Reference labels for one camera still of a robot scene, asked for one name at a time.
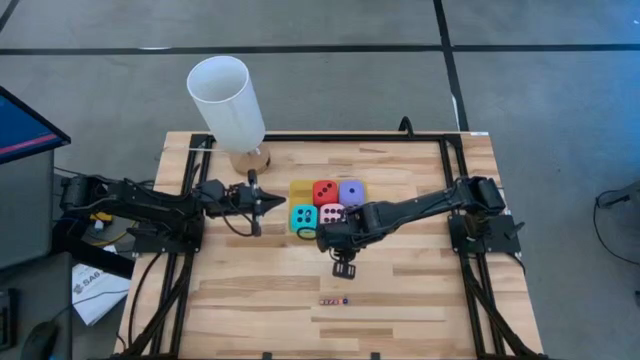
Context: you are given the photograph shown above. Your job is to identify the yellow translucent plastic tray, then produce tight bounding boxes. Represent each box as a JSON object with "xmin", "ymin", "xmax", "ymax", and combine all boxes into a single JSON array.
[{"xmin": 288, "ymin": 178, "xmax": 371, "ymax": 240}]

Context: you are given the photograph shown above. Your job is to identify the computer monitor blue screen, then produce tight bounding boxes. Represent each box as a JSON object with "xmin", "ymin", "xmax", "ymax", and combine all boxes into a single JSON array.
[{"xmin": 0, "ymin": 84, "xmax": 72, "ymax": 271}]

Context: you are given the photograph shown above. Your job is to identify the pink foam die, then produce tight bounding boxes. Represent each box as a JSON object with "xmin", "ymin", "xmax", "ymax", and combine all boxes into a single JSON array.
[{"xmin": 318, "ymin": 202, "xmax": 347, "ymax": 225}]

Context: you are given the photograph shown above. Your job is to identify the black aluminium table frame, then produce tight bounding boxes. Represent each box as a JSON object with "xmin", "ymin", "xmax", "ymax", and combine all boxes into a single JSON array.
[{"xmin": 114, "ymin": 130, "xmax": 549, "ymax": 360}]

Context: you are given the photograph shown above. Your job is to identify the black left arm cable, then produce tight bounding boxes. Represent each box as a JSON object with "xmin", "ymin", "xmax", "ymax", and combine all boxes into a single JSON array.
[{"xmin": 126, "ymin": 251, "xmax": 167, "ymax": 352}]

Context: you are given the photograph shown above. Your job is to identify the purple foam die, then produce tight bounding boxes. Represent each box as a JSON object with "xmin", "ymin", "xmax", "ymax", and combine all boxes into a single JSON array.
[{"xmin": 338, "ymin": 179, "xmax": 367, "ymax": 208}]

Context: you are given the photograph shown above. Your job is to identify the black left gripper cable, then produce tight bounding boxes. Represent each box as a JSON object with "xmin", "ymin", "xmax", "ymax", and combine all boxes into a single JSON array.
[{"xmin": 212, "ymin": 199, "xmax": 257, "ymax": 238}]

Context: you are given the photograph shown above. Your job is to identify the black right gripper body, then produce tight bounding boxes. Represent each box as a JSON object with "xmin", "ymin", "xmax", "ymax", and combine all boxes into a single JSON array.
[{"xmin": 315, "ymin": 219, "xmax": 364, "ymax": 254}]

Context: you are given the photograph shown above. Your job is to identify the yellow cable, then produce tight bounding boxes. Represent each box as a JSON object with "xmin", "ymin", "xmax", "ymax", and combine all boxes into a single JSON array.
[{"xmin": 89, "ymin": 212, "xmax": 139, "ymax": 247}]

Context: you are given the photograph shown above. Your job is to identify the black floor cable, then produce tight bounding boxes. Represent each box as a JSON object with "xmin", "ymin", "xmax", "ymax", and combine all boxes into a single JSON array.
[{"xmin": 593, "ymin": 188, "xmax": 640, "ymax": 266}]

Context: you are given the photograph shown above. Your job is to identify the red foam die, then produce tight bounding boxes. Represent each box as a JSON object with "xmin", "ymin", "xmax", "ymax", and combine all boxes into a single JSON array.
[{"xmin": 312, "ymin": 179, "xmax": 340, "ymax": 208}]

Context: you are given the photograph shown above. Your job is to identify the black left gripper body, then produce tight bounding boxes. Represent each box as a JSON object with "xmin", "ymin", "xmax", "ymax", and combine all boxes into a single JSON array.
[{"xmin": 227, "ymin": 168, "xmax": 264, "ymax": 237}]

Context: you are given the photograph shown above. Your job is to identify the white printed paper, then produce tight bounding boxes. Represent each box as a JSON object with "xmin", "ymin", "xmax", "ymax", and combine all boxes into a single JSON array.
[{"xmin": 71, "ymin": 262, "xmax": 132, "ymax": 327}]

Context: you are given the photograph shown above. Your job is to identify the black computer mouse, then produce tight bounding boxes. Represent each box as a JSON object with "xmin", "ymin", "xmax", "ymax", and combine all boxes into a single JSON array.
[{"xmin": 19, "ymin": 319, "xmax": 60, "ymax": 360}]

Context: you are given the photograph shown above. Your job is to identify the teal foam die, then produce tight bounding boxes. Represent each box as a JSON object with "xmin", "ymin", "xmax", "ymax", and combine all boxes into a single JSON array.
[{"xmin": 290, "ymin": 203, "xmax": 319, "ymax": 234}]

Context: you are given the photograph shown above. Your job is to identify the white shade table lamp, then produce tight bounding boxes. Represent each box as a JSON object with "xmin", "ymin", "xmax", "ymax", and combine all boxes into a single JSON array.
[{"xmin": 186, "ymin": 54, "xmax": 274, "ymax": 176}]

